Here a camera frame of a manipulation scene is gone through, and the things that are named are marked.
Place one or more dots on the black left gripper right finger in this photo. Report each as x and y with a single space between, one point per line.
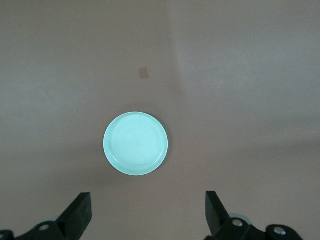
215 215

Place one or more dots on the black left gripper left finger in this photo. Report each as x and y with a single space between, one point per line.
75 220

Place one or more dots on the pale green round plate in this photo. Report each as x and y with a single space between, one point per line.
136 143

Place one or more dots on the brown tape square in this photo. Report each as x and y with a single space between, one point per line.
144 73

